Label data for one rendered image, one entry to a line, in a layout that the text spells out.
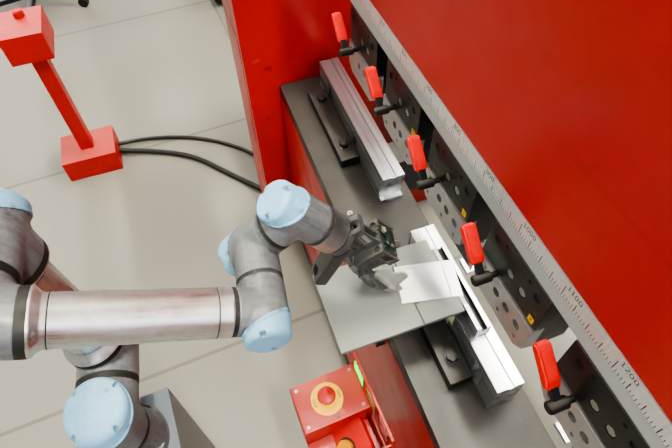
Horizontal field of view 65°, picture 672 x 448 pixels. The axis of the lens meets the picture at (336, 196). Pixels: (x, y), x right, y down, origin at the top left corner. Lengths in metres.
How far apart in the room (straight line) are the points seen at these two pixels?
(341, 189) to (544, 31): 0.89
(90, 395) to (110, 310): 0.36
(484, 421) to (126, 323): 0.72
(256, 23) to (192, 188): 1.25
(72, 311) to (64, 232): 1.94
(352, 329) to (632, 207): 0.64
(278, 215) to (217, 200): 1.78
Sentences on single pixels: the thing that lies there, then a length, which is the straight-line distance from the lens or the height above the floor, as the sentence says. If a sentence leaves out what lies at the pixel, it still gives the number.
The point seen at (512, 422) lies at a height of 0.88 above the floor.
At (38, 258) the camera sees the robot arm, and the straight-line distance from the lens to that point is 0.90.
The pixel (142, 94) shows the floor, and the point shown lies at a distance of 3.23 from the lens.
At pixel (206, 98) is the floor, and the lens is 3.09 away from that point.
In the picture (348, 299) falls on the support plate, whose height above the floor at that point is 1.00.
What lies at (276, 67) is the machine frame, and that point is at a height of 0.94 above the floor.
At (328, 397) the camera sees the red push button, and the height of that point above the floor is 0.81.
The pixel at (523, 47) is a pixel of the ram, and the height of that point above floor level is 1.60.
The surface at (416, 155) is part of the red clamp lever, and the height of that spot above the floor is 1.30.
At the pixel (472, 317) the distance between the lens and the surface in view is 1.11.
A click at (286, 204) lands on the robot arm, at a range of 0.80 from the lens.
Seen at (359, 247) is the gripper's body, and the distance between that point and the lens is 0.94.
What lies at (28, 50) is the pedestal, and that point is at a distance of 2.43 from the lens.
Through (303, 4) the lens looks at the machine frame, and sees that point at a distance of 1.59.
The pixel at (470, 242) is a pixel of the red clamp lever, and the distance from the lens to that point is 0.83.
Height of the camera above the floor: 1.98
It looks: 52 degrees down
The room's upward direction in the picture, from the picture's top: 2 degrees counter-clockwise
